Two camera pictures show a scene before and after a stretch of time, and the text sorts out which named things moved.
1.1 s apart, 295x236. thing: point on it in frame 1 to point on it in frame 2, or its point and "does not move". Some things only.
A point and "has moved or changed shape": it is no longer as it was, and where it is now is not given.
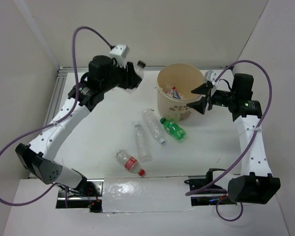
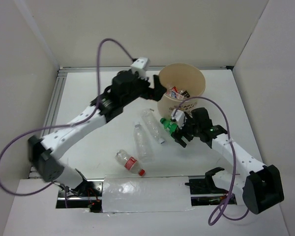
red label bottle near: x=130 y=162 does not move
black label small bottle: x=139 y=68 has moved or changed shape
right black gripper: x=200 y=105 to x=189 y=119
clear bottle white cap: x=144 y=153 does not move
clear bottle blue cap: x=150 y=119 does not move
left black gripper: x=132 y=79 to x=155 y=94
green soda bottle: x=173 y=129 does not move
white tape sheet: x=146 y=193 does not move
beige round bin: x=174 y=83 does not move
